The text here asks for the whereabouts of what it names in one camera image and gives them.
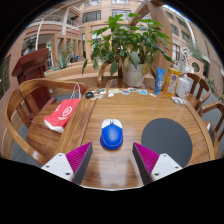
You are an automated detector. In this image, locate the spiky green plant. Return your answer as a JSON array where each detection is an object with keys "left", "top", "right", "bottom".
[{"left": 53, "top": 51, "right": 73, "bottom": 71}]

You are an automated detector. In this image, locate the red paper bag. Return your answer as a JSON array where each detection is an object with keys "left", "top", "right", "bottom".
[{"left": 43, "top": 83, "right": 83, "bottom": 134}]

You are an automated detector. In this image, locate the green plant in white pot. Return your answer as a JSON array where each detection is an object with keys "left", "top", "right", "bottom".
[{"left": 81, "top": 12, "right": 174, "bottom": 88}]

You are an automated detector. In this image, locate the blue and white computer mouse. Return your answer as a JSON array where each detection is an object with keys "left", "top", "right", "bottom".
[{"left": 99, "top": 118, "right": 124, "bottom": 151}]

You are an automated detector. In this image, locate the dark red wooden lectern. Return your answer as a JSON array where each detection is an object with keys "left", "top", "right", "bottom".
[{"left": 11, "top": 47, "right": 58, "bottom": 121}]

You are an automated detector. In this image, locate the wooden armchair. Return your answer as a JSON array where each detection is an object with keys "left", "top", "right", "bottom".
[
  {"left": 198, "top": 101, "right": 224, "bottom": 159},
  {"left": 184, "top": 72, "right": 212, "bottom": 111},
  {"left": 96, "top": 62, "right": 124, "bottom": 89},
  {"left": 4, "top": 78, "right": 88, "bottom": 167}
]

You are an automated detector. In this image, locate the clear plastic packet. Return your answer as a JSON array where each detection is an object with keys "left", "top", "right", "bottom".
[{"left": 171, "top": 96, "right": 186, "bottom": 105}]

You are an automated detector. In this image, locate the blue tube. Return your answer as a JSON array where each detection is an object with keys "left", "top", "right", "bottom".
[{"left": 153, "top": 67, "right": 166, "bottom": 96}]

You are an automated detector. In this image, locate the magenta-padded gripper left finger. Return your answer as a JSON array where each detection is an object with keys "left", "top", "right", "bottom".
[{"left": 40, "top": 141, "right": 94, "bottom": 186}]

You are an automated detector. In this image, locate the dark grey round mouse pad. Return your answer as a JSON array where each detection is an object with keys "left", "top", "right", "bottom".
[{"left": 141, "top": 117, "right": 194, "bottom": 168}]

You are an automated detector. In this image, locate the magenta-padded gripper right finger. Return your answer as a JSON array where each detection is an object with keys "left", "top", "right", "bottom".
[{"left": 132, "top": 142, "right": 184, "bottom": 186}]

